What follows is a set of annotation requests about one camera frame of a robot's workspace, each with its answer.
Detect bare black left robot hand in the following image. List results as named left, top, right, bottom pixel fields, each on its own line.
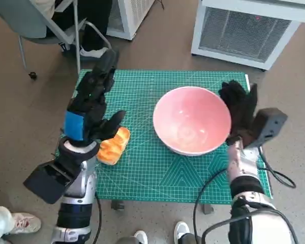
left=63, top=48, right=127, bottom=147

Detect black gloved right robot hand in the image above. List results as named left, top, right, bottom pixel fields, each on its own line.
left=218, top=80, right=259, bottom=148

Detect long orange toy bread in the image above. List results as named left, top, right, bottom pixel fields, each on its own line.
left=96, top=127, right=131, bottom=166

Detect pink bowl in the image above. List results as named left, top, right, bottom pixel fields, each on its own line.
left=152, top=86, right=232, bottom=157

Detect seated person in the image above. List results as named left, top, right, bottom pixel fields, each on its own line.
left=38, top=0, right=114, bottom=59

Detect green cutting mat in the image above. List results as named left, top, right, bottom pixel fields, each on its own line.
left=54, top=69, right=274, bottom=205

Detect large white mesh appliance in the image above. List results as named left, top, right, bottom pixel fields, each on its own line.
left=190, top=0, right=305, bottom=72

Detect small white mesh appliance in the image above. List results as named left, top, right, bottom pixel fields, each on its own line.
left=105, top=0, right=157, bottom=41

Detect grey office chair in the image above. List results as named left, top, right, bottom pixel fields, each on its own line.
left=0, top=0, right=112, bottom=79

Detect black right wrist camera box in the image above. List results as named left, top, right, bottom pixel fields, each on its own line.
left=246, top=108, right=288, bottom=148

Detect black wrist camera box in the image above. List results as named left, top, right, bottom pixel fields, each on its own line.
left=23, top=159, right=82, bottom=204
left=246, top=108, right=288, bottom=148

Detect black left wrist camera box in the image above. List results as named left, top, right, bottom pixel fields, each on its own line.
left=23, top=159, right=82, bottom=204

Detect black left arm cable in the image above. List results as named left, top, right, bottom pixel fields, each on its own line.
left=94, top=194, right=103, bottom=244

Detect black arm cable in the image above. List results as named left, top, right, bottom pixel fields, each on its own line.
left=192, top=146, right=299, bottom=244
left=94, top=194, right=103, bottom=244

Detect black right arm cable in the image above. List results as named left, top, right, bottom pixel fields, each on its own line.
left=192, top=146, right=299, bottom=244

